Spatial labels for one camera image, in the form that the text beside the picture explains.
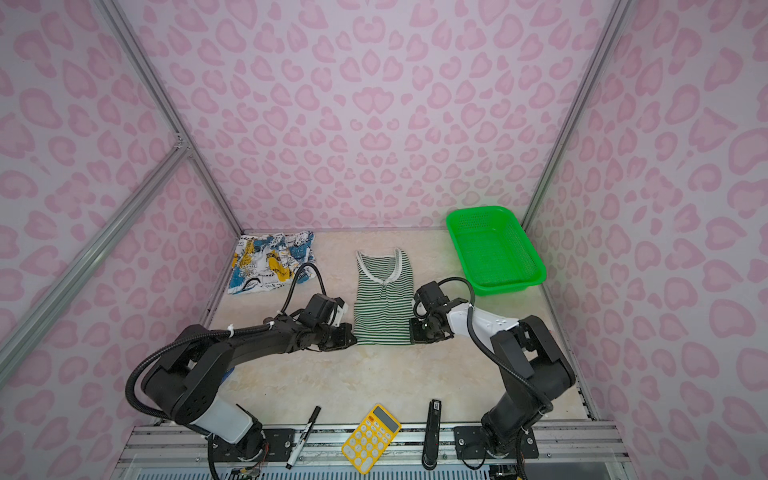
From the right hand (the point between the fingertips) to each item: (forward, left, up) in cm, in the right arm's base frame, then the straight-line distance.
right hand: (413, 335), depth 89 cm
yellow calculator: (-27, +10, -1) cm, 29 cm away
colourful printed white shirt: (+27, +53, 0) cm, 60 cm away
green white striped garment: (+13, +9, -2) cm, 16 cm away
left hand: (-1, +16, 0) cm, 16 cm away
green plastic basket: (+37, -31, -4) cm, 48 cm away
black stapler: (-26, -4, +1) cm, 26 cm away
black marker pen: (-26, +27, -1) cm, 37 cm away
